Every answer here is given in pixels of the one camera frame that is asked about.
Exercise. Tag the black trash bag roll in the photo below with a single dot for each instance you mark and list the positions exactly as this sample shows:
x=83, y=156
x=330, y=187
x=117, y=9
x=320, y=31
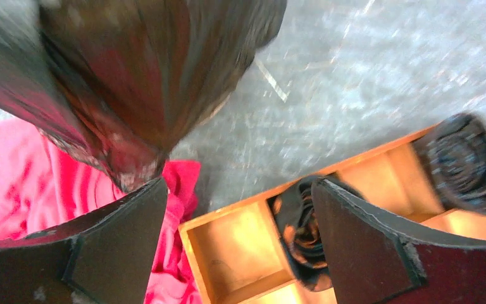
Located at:
x=294, y=215

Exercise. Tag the red cloth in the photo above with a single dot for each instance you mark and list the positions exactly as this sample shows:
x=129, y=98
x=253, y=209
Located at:
x=41, y=186

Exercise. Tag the dark green bag roll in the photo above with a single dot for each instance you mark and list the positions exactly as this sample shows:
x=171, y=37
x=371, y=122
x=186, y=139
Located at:
x=453, y=155

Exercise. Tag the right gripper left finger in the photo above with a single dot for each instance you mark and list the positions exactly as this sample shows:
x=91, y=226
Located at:
x=104, y=256

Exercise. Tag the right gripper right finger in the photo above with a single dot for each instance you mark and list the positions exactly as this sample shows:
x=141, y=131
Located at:
x=375, y=256

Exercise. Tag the orange compartment tray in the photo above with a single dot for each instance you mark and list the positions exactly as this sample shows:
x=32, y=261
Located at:
x=235, y=253

